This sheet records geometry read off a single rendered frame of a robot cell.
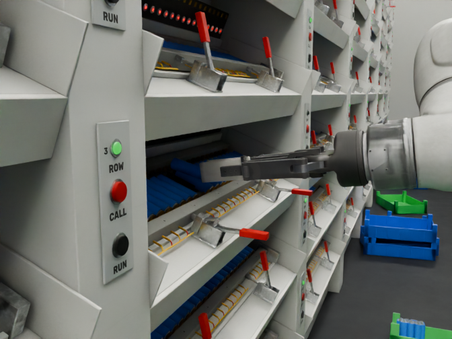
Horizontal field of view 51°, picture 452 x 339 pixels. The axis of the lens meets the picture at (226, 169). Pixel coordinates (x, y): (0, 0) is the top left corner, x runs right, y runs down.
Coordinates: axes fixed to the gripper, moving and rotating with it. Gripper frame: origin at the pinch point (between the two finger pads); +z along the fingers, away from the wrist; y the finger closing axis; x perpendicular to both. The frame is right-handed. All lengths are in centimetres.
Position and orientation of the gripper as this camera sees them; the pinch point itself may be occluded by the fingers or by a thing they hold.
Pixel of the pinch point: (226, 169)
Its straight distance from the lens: 69.7
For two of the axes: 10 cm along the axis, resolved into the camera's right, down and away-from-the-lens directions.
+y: -3.7, 1.5, -9.2
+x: 1.3, 9.9, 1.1
